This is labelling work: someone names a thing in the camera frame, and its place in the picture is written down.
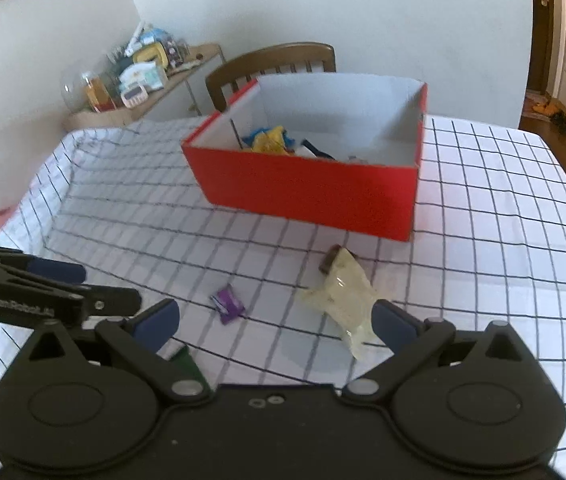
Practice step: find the clear glass jar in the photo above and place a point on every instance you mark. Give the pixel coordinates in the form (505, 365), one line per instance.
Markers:
(70, 95)

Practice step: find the yellow slippers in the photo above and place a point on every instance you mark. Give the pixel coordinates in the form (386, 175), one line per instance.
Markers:
(543, 108)

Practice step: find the red cardboard box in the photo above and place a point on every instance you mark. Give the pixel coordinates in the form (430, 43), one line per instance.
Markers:
(313, 195)

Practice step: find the dark green snack packet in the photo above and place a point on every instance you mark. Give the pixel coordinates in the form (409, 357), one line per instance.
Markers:
(188, 366)

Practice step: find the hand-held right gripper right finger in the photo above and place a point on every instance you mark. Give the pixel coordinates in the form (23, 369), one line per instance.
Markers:
(393, 322)

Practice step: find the yellow box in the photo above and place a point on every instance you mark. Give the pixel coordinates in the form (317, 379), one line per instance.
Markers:
(150, 55)

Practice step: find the dark brown door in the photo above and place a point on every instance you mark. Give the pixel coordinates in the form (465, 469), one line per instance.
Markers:
(543, 35)

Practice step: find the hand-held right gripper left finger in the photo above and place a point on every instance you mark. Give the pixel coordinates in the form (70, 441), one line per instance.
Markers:
(158, 322)

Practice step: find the brown chocolate snack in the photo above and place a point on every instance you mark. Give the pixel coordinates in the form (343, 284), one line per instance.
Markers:
(328, 259)

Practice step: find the purple candy wrapper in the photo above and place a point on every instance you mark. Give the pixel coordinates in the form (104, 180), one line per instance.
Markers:
(226, 303)

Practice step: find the dark small box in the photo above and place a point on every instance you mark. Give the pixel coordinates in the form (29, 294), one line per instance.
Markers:
(175, 50)

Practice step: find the cream snack packet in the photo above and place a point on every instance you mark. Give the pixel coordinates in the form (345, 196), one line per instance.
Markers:
(345, 295)

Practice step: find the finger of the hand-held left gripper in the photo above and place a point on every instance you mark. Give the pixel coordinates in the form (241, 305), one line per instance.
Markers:
(60, 271)
(113, 300)

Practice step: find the amber liquid bottle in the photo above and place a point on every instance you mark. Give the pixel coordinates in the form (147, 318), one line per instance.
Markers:
(97, 94)

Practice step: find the yellow snack packet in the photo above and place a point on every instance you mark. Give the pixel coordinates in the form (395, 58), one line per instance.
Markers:
(270, 142)

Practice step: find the bright blue snack packet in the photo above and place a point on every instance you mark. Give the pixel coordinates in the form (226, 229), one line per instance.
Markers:
(249, 136)

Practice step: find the light wooden side cabinet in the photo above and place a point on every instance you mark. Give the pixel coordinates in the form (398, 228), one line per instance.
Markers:
(163, 102)

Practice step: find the checked white tablecloth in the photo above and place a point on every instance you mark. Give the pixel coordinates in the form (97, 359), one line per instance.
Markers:
(163, 230)

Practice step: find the white tissue pack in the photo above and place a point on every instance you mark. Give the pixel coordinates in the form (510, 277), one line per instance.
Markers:
(145, 76)

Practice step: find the brown wooden chair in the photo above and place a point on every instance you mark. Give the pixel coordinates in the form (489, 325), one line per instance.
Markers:
(268, 65)

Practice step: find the white kitchen timer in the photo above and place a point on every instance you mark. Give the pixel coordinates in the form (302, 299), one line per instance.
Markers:
(134, 96)

